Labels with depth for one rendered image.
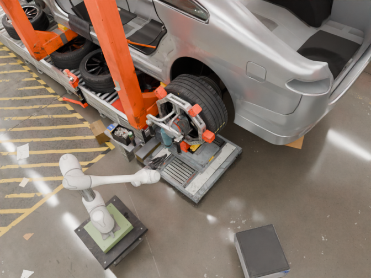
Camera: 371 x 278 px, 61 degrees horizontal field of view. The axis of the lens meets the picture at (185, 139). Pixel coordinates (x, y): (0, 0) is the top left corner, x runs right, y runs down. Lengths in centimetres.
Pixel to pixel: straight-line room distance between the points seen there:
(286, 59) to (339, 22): 186
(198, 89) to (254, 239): 139
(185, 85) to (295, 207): 169
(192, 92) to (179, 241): 148
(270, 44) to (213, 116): 79
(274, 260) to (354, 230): 99
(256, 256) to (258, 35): 177
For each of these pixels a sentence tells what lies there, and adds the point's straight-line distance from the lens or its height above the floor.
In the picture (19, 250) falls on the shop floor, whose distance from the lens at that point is 378.
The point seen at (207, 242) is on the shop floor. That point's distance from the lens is 324.
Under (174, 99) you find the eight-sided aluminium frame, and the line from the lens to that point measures 277.
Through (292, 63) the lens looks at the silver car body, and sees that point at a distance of 227.
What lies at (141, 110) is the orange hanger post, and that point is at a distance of 320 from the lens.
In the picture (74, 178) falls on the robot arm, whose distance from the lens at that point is 238.
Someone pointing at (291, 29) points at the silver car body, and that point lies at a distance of 376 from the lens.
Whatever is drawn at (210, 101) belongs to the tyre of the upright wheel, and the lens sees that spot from 271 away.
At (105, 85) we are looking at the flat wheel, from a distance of 412.
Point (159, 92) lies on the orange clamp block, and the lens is 283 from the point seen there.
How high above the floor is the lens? 309
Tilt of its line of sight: 53 degrees down
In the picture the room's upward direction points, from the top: 8 degrees counter-clockwise
